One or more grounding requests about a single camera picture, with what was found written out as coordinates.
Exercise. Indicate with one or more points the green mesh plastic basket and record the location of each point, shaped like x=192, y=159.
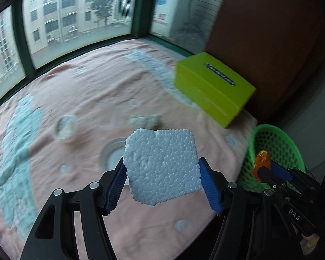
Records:
x=284, y=146

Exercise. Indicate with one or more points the clear round plastic plate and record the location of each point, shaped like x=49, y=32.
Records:
x=111, y=154

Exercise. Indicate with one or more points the brown wooden cabinet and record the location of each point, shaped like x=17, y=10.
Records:
x=260, y=19

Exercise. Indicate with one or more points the lime green cardboard box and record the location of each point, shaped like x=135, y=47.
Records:
x=205, y=94

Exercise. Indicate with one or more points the pink printed blanket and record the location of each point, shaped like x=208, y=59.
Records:
x=84, y=92

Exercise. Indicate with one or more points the person's right hand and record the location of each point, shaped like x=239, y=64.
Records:
x=310, y=245

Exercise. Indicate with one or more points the round clear labelled lid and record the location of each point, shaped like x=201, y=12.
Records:
x=65, y=126

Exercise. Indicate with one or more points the orange peel piece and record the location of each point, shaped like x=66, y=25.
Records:
x=261, y=159

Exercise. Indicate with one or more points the green window frame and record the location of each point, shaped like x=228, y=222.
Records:
x=21, y=32

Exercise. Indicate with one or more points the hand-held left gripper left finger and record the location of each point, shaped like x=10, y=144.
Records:
x=116, y=185

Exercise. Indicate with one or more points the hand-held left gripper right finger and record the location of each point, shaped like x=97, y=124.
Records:
x=210, y=187

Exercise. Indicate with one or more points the white foam piece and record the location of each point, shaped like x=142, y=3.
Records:
x=162, y=165

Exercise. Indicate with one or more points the green tree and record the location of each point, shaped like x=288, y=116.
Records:
x=103, y=2

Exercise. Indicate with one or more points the grey apartment building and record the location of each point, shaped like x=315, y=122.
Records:
x=57, y=13

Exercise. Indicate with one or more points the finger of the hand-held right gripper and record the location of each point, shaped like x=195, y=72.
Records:
x=280, y=169
x=268, y=176

